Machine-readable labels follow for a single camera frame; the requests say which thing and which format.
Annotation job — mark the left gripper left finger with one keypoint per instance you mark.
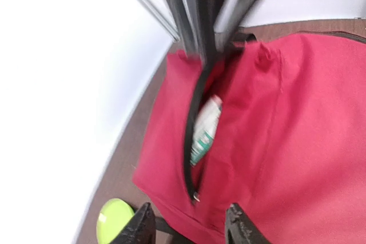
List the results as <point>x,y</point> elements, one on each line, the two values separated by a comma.
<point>141,229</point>

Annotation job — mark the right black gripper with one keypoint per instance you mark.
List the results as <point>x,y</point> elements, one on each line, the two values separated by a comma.
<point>194,20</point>

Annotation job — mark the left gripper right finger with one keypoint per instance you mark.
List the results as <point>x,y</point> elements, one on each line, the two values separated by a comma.
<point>239,228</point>

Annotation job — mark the red backpack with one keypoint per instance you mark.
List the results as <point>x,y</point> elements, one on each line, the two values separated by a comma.
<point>289,146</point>

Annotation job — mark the white glue stick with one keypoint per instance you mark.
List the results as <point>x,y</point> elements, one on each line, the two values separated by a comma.
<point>205,128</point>

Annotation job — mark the green plate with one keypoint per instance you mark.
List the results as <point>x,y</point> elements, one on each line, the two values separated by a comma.
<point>113,217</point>

